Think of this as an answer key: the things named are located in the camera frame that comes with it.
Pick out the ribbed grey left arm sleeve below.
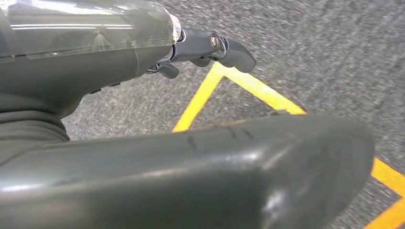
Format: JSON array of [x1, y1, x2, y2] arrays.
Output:
[[0, 93, 71, 167]]

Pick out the yellow floor tape square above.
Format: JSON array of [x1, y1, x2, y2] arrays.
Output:
[[172, 62, 405, 229]]

